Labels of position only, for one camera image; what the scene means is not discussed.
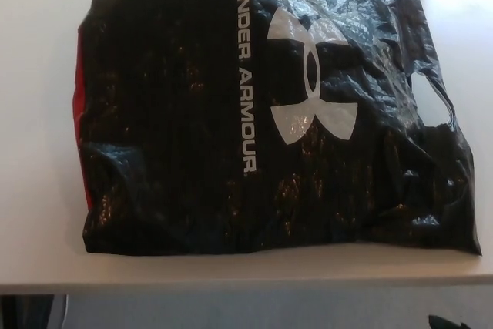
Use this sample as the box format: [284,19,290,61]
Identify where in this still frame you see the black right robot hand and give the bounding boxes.
[428,313,470,329]

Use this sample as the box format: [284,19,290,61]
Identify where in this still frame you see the dark table leg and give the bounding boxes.
[0,294,65,329]

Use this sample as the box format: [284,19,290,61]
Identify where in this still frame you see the grey metal pole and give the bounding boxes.
[61,294,72,329]

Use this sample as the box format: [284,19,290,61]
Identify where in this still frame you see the black Under Armour plastic bag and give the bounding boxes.
[72,0,488,259]

